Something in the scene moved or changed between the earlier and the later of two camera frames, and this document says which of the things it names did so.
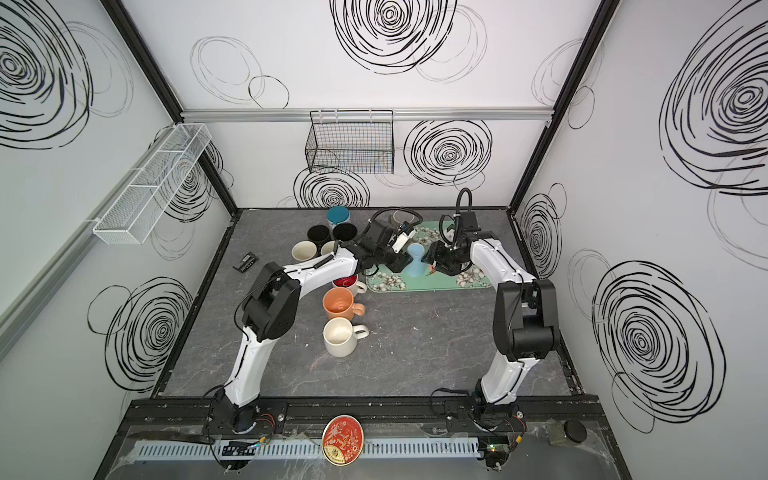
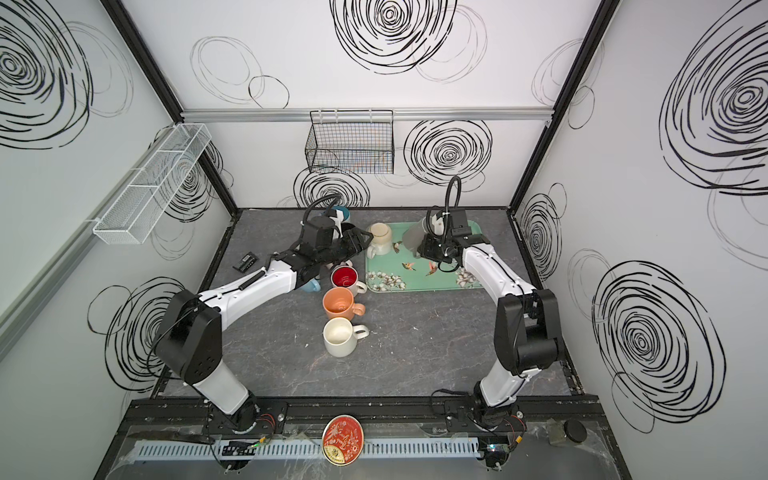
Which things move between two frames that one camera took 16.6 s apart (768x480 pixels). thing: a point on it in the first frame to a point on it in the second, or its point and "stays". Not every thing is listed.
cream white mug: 352,283 stays
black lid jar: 561,433 stays
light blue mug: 416,267 to 311,286
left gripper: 393,254 to 354,241
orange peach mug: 339,302 stays
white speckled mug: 340,336 stays
